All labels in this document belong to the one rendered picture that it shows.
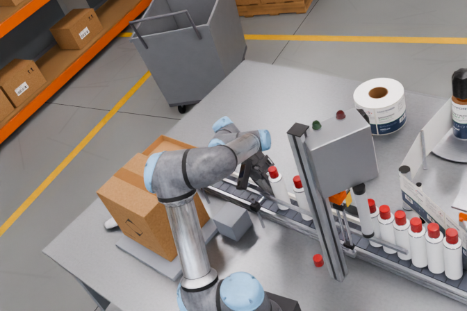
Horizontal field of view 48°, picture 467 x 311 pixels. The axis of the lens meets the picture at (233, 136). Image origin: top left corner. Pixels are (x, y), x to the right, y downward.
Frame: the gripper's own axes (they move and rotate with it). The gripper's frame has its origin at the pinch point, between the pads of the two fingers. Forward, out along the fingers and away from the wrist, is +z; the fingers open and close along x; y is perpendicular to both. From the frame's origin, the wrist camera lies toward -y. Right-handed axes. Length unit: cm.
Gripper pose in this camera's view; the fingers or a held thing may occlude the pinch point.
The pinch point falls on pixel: (272, 194)
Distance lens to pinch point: 203.1
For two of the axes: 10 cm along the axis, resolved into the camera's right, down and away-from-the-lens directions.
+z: 6.2, 7.6, 2.2
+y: 6.1, -6.3, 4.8
